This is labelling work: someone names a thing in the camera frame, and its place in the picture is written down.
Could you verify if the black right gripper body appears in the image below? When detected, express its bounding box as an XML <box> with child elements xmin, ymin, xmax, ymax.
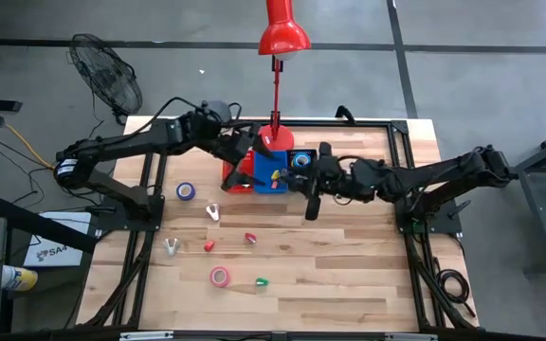
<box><xmin>303</xmin><ymin>140</ymin><xmax>356</xmax><ymax>222</ymax></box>

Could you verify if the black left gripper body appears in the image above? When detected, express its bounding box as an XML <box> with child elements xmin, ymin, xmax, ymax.
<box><xmin>208</xmin><ymin>126</ymin><xmax>256</xmax><ymax>185</ymax></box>

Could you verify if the light blue tape roll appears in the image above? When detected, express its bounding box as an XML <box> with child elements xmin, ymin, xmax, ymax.
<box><xmin>292</xmin><ymin>151</ymin><xmax>312</xmax><ymax>170</ymax></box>

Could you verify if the violet-blue tape roll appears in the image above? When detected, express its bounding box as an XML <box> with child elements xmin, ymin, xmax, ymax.
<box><xmin>175</xmin><ymin>181</ymin><xmax>196</xmax><ymax>202</ymax></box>

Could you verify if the silver staple remover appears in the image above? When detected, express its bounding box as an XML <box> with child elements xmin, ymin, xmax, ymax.
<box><xmin>162</xmin><ymin>236</ymin><xmax>183</xmax><ymax>258</ymax></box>

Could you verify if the pink tape roll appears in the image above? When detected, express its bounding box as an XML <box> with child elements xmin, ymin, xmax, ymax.
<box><xmin>209</xmin><ymin>265</ymin><xmax>232</xmax><ymax>289</ymax></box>

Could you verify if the red plastic basket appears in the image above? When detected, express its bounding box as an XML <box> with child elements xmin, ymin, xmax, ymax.
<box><xmin>221</xmin><ymin>150</ymin><xmax>256</xmax><ymax>194</ymax></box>

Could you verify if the black plastic basket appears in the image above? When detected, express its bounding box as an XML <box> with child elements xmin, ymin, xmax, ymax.
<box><xmin>285</xmin><ymin>148</ymin><xmax>320</xmax><ymax>172</ymax></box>

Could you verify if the blue plastic basket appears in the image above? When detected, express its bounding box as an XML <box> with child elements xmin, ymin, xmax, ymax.
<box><xmin>253</xmin><ymin>150</ymin><xmax>289</xmax><ymax>194</ymax></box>

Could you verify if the red desk lamp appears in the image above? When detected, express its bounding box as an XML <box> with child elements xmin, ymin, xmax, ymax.
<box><xmin>257</xmin><ymin>0</ymin><xmax>312</xmax><ymax>153</ymax></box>

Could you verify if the black floor fan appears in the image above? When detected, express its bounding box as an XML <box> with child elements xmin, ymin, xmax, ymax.
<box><xmin>67</xmin><ymin>32</ymin><xmax>144</xmax><ymax>125</ymax></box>

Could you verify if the white printed sign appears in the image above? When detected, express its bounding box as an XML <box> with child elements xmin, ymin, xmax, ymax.
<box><xmin>23</xmin><ymin>211</ymin><xmax>93</xmax><ymax>269</ymax></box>

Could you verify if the black support beam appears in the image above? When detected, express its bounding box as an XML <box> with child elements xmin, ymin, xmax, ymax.
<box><xmin>0</xmin><ymin>193</ymin><xmax>101</xmax><ymax>255</ymax></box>

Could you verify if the black metal stand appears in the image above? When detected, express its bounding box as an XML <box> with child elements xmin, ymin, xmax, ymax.
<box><xmin>491</xmin><ymin>120</ymin><xmax>546</xmax><ymax>276</ymax></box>

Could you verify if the yellow white spray can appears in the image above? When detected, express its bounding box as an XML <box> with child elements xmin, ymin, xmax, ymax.
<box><xmin>0</xmin><ymin>264</ymin><xmax>40</xmax><ymax>293</ymax></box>

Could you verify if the black table frame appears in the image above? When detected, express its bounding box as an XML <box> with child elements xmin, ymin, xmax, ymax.
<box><xmin>64</xmin><ymin>117</ymin><xmax>478</xmax><ymax>341</ymax></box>

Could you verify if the black frame handle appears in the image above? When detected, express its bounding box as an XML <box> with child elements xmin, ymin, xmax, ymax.
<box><xmin>335</xmin><ymin>104</ymin><xmax>357</xmax><ymax>125</ymax></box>

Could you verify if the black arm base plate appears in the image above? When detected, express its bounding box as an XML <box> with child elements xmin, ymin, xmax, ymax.
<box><xmin>393</xmin><ymin>195</ymin><xmax>472</xmax><ymax>235</ymax></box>
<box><xmin>93</xmin><ymin>193</ymin><xmax>165</xmax><ymax>233</ymax></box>

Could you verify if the black coiled cable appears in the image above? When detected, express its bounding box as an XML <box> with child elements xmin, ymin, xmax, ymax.
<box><xmin>434</xmin><ymin>255</ymin><xmax>477</xmax><ymax>318</ymax></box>

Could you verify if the silver frame bracket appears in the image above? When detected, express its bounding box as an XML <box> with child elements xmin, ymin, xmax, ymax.
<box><xmin>385</xmin><ymin>332</ymin><xmax>440</xmax><ymax>341</ymax></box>
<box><xmin>119</xmin><ymin>331</ymin><xmax>174</xmax><ymax>341</ymax></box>

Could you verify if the yellow floor cable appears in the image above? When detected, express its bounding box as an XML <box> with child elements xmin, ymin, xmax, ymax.
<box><xmin>5</xmin><ymin>123</ymin><xmax>56</xmax><ymax>171</ymax></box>

